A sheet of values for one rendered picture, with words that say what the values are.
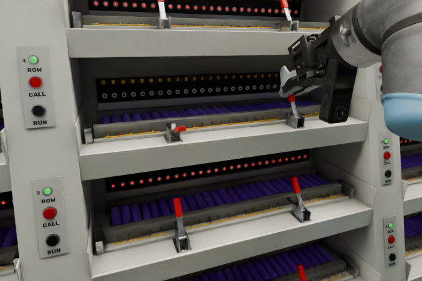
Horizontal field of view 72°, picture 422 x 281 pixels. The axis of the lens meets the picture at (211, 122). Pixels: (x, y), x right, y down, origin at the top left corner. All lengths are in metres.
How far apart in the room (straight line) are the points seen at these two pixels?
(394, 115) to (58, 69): 0.46
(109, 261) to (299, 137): 0.43
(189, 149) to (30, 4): 0.34
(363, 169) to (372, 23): 0.42
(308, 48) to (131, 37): 0.31
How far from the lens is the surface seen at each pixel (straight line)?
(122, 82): 0.67
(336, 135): 0.69
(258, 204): 0.68
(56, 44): 0.52
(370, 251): 0.84
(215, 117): 0.60
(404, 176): 0.97
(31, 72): 0.52
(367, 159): 0.77
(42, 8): 0.54
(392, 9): 0.42
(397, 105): 0.36
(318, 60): 0.56
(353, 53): 0.48
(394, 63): 0.38
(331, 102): 0.53
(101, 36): 0.52
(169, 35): 0.53
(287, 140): 0.62
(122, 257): 0.59
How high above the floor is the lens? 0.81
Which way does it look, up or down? 3 degrees down
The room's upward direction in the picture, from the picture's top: 5 degrees counter-clockwise
